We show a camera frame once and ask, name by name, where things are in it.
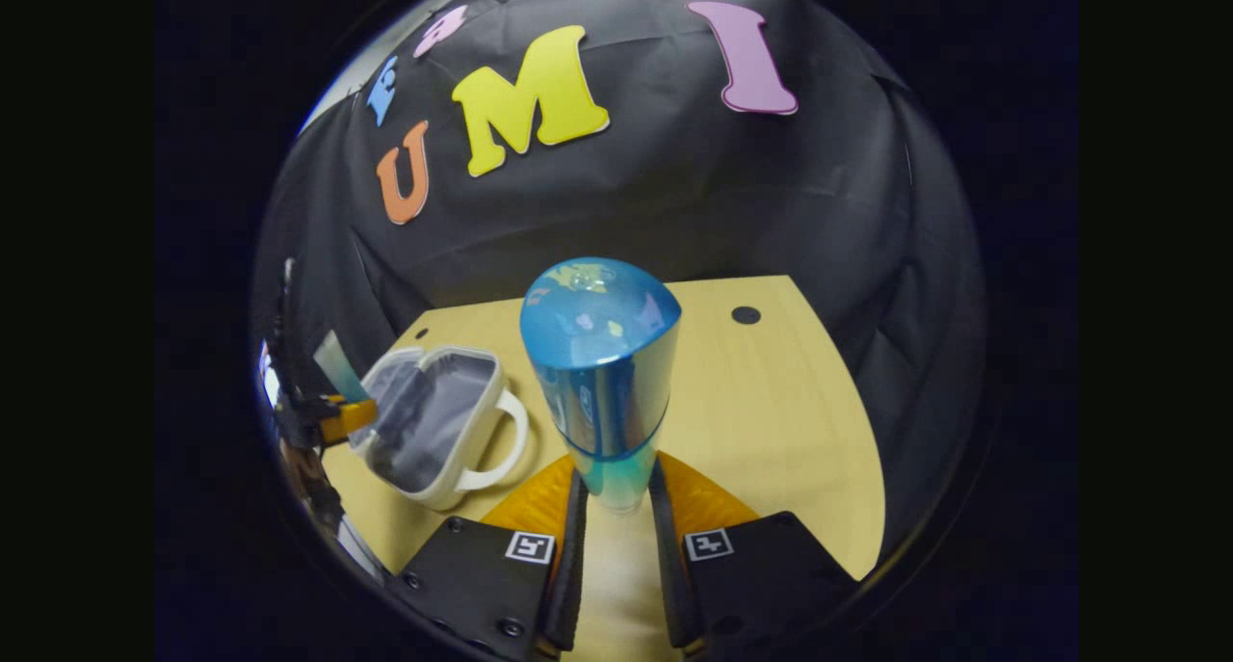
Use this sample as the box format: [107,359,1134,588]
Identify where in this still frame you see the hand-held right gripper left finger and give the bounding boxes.
[385,453,590,662]

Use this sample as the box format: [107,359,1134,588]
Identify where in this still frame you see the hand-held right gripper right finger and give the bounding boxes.
[647,450,863,658]

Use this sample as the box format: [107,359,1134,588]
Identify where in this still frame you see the clear skin care tube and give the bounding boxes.
[313,330,372,405]

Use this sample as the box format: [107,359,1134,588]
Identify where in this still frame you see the white suitcase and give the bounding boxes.
[349,346,531,511]

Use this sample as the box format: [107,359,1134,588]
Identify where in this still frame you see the blue skin care bottle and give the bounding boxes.
[520,257,683,516]

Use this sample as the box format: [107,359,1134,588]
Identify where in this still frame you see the black backdrop cloth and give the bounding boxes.
[252,0,988,567]

